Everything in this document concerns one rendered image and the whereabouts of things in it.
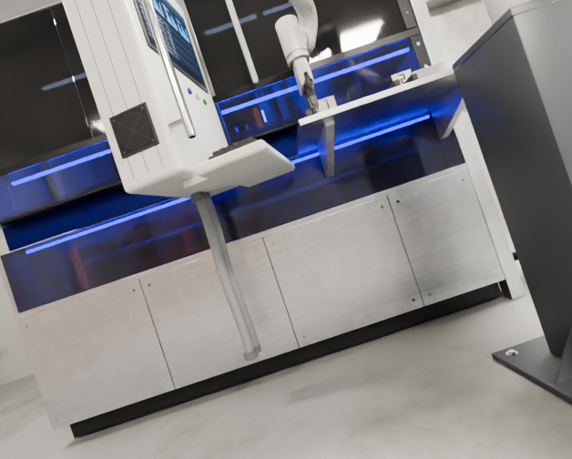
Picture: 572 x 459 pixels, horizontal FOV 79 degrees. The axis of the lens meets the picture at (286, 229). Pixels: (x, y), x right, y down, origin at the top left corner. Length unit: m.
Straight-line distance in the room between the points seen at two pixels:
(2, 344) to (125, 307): 3.37
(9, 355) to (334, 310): 4.00
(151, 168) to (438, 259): 1.16
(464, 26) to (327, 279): 3.86
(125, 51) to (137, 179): 0.34
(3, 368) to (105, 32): 4.26
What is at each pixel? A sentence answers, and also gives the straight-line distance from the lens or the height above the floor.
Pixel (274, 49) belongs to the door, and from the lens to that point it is 1.66.
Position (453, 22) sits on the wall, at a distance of 4.83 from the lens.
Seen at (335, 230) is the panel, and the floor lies 0.51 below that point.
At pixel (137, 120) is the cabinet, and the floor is 0.97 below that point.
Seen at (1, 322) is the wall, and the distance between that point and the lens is 4.90.
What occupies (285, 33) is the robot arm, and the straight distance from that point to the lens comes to 1.41.
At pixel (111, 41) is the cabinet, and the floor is 1.19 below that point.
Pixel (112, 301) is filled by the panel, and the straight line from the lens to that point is 1.67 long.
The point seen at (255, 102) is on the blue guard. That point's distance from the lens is 1.57.
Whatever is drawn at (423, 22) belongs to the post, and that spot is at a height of 1.22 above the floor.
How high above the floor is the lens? 0.56
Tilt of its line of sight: 1 degrees up
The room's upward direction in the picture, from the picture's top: 19 degrees counter-clockwise
